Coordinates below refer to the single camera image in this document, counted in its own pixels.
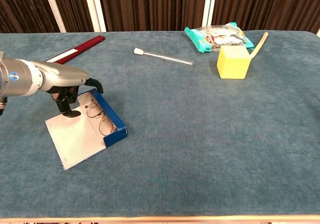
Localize thin metal frame glasses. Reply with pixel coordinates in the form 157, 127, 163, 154
85, 101, 118, 137

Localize yellow foam cube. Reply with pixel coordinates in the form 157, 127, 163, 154
216, 45, 252, 80

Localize teal snack packet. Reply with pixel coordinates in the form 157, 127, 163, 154
184, 21, 255, 54

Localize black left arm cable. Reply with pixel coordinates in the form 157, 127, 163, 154
0, 96, 8, 117

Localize blue-green table cloth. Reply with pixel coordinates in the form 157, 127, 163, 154
0, 30, 320, 219

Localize dark brown pleated curtain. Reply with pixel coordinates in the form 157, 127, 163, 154
0, 0, 320, 34

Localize glass test tube white cap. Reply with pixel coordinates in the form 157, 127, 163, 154
133, 47, 195, 68

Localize blue printed glasses case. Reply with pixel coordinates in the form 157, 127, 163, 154
44, 88, 128, 171

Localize wooden stick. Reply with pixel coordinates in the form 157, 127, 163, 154
249, 31, 269, 59

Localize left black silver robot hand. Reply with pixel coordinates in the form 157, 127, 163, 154
29, 60, 104, 118

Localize red and white flat stick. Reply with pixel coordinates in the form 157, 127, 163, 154
45, 35, 106, 65

